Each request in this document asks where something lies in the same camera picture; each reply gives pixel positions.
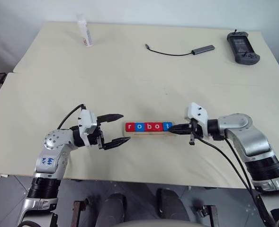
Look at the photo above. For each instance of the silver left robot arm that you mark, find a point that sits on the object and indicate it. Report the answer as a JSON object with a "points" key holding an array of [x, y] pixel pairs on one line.
{"points": [[56, 139]]}

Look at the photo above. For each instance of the red letter o tile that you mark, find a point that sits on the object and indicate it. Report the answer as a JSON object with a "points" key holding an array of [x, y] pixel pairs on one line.
{"points": [[157, 126]]}

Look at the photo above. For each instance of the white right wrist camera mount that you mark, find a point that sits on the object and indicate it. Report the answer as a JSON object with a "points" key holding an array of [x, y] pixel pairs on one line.
{"points": [[198, 113]]}

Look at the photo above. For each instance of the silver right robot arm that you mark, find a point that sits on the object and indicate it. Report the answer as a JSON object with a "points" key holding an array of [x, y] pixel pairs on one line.
{"points": [[248, 134]]}

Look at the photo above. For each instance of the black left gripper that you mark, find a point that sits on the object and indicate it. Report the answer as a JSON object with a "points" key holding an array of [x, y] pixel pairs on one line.
{"points": [[99, 139]]}

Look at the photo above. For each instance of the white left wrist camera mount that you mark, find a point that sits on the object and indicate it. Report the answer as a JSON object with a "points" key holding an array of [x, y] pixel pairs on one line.
{"points": [[87, 120]]}

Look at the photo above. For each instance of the brown metal table bracket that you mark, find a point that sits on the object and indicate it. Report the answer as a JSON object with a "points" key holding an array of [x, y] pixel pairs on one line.
{"points": [[211, 215], [76, 212]]}

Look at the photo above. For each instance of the dark grey handheld controller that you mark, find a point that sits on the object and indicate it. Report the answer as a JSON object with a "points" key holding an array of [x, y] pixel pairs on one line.
{"points": [[242, 46]]}

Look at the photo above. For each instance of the white squeeze tube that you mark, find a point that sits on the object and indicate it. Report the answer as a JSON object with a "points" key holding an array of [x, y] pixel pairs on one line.
{"points": [[86, 33]]}

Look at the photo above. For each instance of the red letter r tile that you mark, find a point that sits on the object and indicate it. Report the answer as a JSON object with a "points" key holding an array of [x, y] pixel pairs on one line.
{"points": [[129, 127]]}

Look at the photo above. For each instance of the blue letter o tile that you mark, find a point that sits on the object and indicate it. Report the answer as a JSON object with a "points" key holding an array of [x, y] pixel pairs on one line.
{"points": [[139, 127]]}

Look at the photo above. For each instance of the red letter b tile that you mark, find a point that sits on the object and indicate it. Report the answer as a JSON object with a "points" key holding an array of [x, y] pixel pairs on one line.
{"points": [[148, 127]]}

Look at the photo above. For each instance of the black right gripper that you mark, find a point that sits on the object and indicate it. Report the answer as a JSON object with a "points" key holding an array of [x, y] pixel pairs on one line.
{"points": [[194, 130]]}

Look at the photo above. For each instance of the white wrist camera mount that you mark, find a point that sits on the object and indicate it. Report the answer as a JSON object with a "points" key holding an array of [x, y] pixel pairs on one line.
{"points": [[198, 113], [87, 120]]}

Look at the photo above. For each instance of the blue letter t tile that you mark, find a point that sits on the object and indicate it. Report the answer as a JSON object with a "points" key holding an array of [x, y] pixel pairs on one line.
{"points": [[167, 125]]}

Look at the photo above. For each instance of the dark rounded shape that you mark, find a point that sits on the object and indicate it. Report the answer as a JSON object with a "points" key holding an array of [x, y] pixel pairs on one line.
{"points": [[171, 206], [114, 208]]}

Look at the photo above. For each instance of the wooden letter tile rack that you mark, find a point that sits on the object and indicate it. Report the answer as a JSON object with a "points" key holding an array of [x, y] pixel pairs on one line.
{"points": [[148, 134]]}

